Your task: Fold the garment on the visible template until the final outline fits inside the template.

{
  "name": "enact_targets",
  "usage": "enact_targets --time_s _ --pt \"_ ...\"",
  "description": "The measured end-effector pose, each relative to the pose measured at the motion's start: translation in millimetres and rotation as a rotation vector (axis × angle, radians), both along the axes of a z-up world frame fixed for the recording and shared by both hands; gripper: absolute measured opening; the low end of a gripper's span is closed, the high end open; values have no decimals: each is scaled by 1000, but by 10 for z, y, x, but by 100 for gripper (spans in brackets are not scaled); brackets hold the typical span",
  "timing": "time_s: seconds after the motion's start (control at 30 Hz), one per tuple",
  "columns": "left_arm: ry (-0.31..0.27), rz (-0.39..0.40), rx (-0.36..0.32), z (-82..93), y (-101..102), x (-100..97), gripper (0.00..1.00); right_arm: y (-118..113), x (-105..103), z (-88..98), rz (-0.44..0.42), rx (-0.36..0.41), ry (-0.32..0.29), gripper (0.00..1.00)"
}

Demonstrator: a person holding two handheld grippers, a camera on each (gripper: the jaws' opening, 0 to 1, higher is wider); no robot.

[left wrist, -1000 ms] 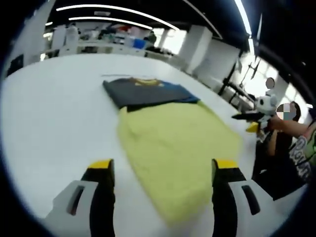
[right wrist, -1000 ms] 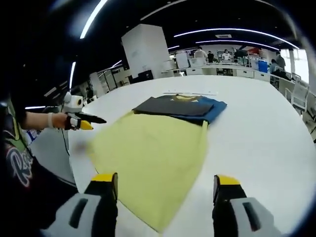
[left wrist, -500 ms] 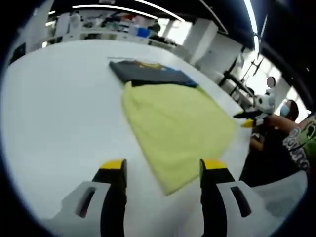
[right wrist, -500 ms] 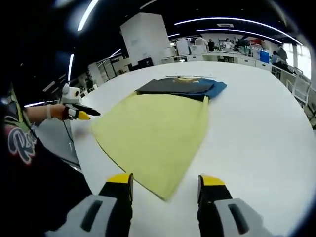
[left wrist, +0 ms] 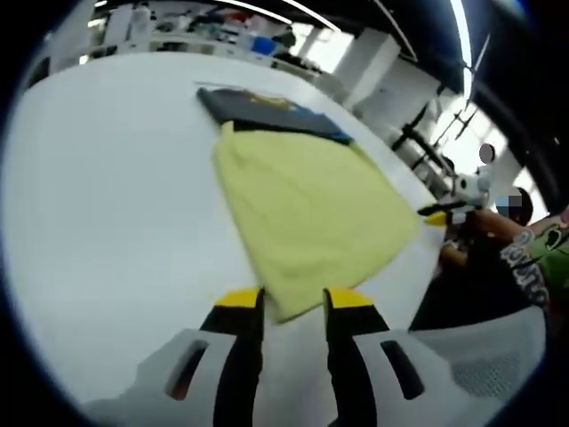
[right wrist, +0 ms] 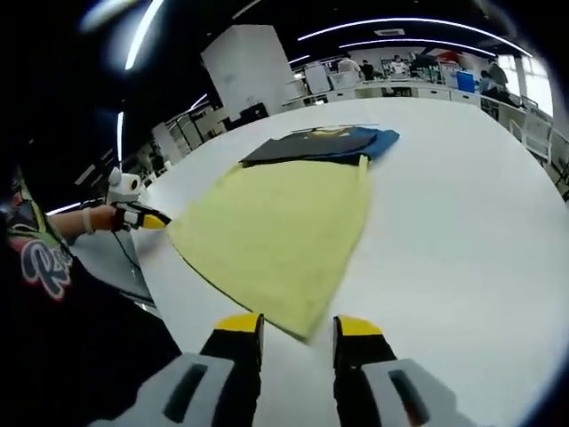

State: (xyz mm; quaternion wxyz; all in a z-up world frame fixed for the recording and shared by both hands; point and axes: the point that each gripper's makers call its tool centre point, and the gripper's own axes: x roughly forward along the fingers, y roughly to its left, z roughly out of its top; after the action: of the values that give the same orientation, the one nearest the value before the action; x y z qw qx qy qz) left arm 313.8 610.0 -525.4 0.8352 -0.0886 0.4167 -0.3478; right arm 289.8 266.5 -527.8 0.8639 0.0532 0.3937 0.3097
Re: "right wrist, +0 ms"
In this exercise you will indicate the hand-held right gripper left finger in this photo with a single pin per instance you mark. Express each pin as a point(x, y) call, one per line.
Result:
point(186, 387)

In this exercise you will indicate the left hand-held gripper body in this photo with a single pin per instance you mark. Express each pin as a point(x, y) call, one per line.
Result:
point(126, 184)

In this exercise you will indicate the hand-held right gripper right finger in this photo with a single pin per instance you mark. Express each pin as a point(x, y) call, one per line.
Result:
point(400, 391)

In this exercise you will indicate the yellow blue black garment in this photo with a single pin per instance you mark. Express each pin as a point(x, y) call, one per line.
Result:
point(275, 231)

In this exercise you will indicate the person's left hand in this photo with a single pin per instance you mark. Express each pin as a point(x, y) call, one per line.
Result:
point(106, 218)

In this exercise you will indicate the long ceiling light strip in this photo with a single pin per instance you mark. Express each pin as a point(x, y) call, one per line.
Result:
point(413, 21)
point(144, 33)
point(120, 133)
point(418, 41)
point(64, 207)

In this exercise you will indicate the metal shelving racks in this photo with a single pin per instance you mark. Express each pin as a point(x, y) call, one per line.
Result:
point(186, 133)

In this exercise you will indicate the person at table edge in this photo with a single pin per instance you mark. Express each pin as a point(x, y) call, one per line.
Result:
point(44, 267)

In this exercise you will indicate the black floor cabinet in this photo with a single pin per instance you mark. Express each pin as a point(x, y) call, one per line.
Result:
point(249, 116)

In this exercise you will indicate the white square pillar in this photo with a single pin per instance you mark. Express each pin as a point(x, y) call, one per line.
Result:
point(249, 66)

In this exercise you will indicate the white upright panel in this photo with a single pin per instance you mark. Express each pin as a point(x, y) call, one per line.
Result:
point(318, 78)

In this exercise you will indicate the translucent storage bin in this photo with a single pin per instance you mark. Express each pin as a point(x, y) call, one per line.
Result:
point(342, 81)

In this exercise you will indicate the white cabinet counter row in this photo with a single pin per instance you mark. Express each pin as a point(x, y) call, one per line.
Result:
point(391, 93)

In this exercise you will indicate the white office chair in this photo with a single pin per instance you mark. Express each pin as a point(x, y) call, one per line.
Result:
point(538, 131)

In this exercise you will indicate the ceiling air vent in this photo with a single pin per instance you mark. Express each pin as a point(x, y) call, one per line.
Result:
point(389, 31)

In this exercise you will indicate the blue container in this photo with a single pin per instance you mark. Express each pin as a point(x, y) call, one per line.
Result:
point(466, 81)

